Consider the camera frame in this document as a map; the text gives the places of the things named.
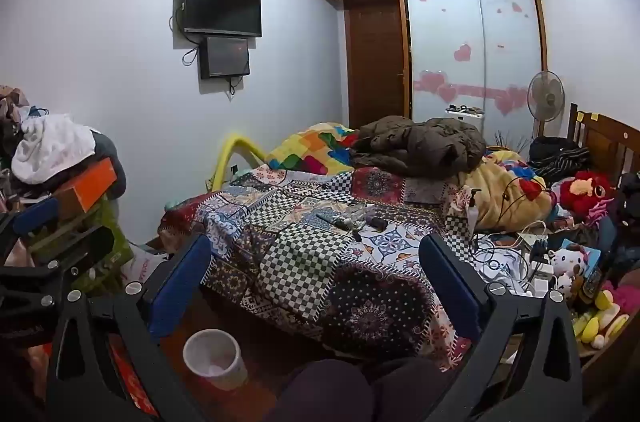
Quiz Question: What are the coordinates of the black wall television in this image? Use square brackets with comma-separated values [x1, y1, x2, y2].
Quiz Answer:
[182, 0, 262, 38]

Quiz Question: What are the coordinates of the tangle of white cables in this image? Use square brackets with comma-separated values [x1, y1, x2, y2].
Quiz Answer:
[472, 222, 538, 294]

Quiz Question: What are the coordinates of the colourful block blanket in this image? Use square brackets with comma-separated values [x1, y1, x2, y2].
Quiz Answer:
[264, 122, 361, 175]

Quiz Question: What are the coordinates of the dark spiky plant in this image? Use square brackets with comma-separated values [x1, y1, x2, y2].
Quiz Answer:
[492, 129, 531, 154]

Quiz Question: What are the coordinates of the small black wall monitor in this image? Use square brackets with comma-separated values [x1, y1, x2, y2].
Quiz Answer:
[200, 35, 251, 80]

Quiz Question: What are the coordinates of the white power strip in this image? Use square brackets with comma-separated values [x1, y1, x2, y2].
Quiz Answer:
[520, 252, 556, 298]

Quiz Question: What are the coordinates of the white cloth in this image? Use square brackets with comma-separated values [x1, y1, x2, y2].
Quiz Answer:
[11, 115, 96, 183]

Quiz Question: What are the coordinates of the brown wooden door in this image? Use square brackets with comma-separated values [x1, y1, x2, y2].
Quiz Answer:
[345, 0, 412, 129]

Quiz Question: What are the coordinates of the black bag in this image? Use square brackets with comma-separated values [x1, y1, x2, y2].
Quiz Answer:
[529, 136, 577, 162]

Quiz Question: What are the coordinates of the standing fan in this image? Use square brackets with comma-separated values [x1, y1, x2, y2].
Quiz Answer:
[527, 71, 566, 138]

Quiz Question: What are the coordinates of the green plastic rack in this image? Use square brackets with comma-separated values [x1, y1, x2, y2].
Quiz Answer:
[27, 192, 133, 293]

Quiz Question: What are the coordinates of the white pump bottle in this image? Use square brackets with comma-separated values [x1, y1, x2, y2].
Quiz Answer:
[462, 187, 482, 233]

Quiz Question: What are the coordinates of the white bag with red print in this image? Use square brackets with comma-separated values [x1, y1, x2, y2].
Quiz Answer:
[120, 242, 172, 294]

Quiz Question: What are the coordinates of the dark bottle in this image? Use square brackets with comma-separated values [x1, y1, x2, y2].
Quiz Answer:
[580, 267, 609, 304]

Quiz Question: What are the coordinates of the red plush toy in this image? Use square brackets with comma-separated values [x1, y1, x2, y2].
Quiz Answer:
[559, 171, 617, 215]

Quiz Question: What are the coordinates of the yellow plush toy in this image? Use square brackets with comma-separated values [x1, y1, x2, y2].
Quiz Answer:
[572, 289, 631, 348]

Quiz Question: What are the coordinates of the wooden chair with clothes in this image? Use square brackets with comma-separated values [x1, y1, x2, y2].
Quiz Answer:
[567, 103, 640, 189]

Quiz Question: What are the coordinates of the white cat plush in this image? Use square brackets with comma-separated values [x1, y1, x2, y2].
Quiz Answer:
[549, 247, 586, 298]

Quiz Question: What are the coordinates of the black striped cloth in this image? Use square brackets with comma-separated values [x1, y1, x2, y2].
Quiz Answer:
[537, 149, 592, 176]

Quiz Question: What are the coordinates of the looped wall cable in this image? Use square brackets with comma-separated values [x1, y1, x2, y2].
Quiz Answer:
[169, 5, 202, 66]

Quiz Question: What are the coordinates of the light blue box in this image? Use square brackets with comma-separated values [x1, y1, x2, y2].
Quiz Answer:
[560, 238, 604, 274]

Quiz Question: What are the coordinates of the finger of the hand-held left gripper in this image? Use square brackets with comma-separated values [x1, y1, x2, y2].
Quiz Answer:
[0, 265, 87, 320]
[0, 197, 106, 270]

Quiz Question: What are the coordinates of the black clothing pile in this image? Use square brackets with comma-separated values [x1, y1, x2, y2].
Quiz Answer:
[612, 172, 640, 284]

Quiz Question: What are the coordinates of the thin black cable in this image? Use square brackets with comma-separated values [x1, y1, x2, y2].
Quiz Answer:
[500, 175, 546, 217]

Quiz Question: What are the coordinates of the grey cloth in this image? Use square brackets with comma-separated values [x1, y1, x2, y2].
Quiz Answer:
[92, 132, 129, 198]

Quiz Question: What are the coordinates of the patchwork bedspread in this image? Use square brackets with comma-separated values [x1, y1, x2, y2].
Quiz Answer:
[159, 165, 476, 370]

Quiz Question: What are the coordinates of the white waste bin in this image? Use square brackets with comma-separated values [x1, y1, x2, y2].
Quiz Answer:
[182, 329, 248, 392]

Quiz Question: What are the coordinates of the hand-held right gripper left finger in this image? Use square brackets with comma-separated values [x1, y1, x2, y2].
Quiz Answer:
[46, 233, 216, 422]

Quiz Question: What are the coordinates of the orange box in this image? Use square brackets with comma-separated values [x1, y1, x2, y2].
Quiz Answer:
[55, 157, 117, 215]

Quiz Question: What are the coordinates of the white cabinet with small items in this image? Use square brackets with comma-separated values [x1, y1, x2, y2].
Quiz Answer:
[446, 104, 485, 121]

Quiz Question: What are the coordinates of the pinkish brown cloth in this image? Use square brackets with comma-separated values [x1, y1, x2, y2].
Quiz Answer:
[0, 85, 32, 163]

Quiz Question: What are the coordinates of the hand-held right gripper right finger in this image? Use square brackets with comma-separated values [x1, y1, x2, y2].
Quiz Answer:
[419, 232, 586, 422]

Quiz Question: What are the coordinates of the yellow printed blanket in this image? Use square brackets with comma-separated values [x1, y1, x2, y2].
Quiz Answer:
[457, 149, 556, 233]

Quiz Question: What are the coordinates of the red patterned box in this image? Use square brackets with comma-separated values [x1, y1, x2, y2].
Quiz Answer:
[107, 334, 161, 415]

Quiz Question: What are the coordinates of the brown puffer jacket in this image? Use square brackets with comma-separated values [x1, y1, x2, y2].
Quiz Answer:
[352, 115, 487, 177]

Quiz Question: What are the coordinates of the wardrobe with frosted sliding doors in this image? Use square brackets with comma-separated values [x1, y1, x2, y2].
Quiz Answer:
[311, 0, 546, 138]

